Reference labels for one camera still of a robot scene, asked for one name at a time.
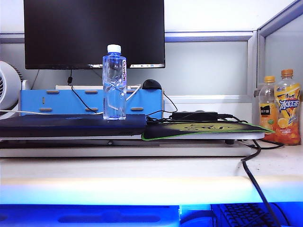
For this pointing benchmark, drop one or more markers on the black green snake mouse pad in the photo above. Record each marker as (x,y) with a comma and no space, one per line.
(201,128)

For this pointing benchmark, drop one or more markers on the black computer monitor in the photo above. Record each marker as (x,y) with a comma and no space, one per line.
(71,33)

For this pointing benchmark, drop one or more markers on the dark blue closed laptop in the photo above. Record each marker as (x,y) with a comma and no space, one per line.
(71,125)

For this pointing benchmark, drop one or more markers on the blue wooden organiser box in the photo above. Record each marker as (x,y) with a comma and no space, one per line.
(59,101)

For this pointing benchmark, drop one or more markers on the orange juice bottle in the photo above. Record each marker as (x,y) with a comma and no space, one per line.
(267,106)

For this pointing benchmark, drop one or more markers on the white desk riser platform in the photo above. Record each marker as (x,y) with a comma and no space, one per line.
(236,136)

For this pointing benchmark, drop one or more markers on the black power adapter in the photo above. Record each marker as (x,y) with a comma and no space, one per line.
(194,115)

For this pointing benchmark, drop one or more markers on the grey partition frame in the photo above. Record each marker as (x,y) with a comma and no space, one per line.
(201,36)

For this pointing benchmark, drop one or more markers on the clear mineral water bottle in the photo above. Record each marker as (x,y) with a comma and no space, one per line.
(113,94)

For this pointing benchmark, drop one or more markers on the iced tea bottle yellow label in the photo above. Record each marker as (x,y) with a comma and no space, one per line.
(287,106)

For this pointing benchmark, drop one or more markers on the white desk fan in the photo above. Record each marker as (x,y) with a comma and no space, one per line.
(9,89)

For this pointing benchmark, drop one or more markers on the black keyboard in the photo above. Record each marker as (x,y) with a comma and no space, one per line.
(236,212)

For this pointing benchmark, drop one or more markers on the black computer mouse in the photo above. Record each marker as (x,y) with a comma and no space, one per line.
(151,84)

